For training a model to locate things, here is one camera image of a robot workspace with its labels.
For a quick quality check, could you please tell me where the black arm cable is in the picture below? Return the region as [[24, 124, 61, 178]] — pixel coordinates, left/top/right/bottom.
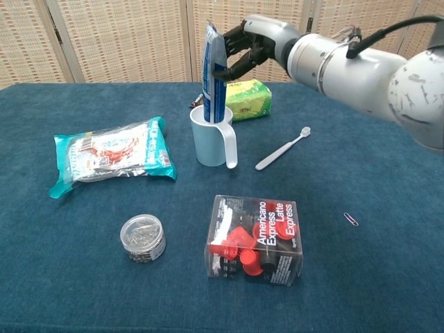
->
[[345, 15, 444, 59]]

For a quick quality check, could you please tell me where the clear round clip container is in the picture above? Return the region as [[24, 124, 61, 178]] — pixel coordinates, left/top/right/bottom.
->
[[119, 214, 167, 264]]

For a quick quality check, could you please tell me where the teal tablecloth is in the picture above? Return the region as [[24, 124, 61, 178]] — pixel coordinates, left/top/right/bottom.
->
[[0, 81, 444, 333]]

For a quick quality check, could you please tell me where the light blue plastic mug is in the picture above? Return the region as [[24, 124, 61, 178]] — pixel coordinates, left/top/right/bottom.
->
[[189, 103, 239, 170]]

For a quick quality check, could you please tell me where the white toothbrush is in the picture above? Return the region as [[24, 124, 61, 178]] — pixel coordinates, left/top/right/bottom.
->
[[255, 126, 312, 171]]

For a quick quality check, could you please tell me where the red coffee capsule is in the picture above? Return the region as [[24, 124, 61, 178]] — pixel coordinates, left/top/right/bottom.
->
[[240, 250, 263, 277], [225, 227, 257, 251]]

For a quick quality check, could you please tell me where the woven folding screen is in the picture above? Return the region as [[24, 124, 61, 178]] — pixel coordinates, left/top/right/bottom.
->
[[0, 0, 444, 90]]

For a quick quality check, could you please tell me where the teal clear food package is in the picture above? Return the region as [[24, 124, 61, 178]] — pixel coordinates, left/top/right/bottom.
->
[[48, 116, 178, 200]]

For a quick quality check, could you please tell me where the blue and white toothpaste tube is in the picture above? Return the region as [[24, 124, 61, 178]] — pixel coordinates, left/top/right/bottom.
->
[[201, 20, 228, 124]]

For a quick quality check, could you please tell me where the clear coffee capsule box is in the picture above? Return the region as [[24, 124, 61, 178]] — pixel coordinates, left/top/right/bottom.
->
[[206, 194, 304, 287]]

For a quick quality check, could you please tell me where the green tissue pack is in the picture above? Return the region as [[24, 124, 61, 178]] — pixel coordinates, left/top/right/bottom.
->
[[225, 78, 273, 122]]

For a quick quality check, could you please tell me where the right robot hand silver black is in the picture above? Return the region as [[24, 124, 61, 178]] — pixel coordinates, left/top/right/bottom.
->
[[212, 14, 302, 81]]

